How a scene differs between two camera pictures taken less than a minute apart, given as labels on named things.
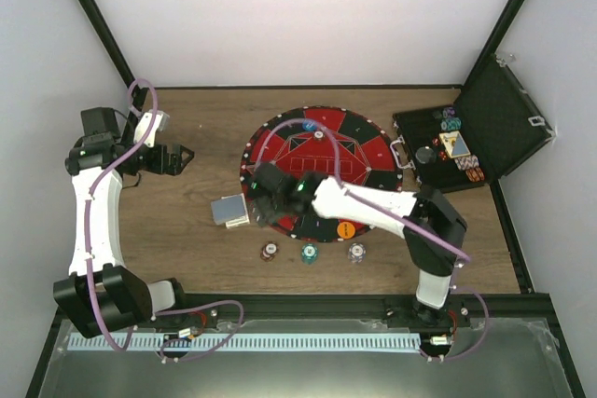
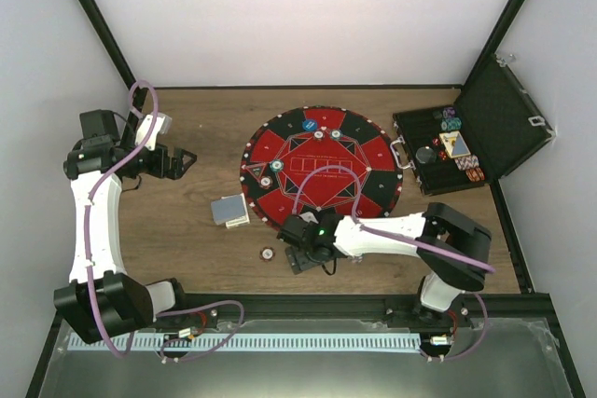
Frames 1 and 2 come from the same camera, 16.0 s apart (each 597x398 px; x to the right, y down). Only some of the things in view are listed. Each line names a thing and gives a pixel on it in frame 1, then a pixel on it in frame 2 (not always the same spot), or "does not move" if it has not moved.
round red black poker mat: x=338 y=141 does not move
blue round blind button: x=310 y=125 does not move
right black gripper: x=271 y=213 -> x=298 y=261
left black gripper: x=174 y=169 does not move
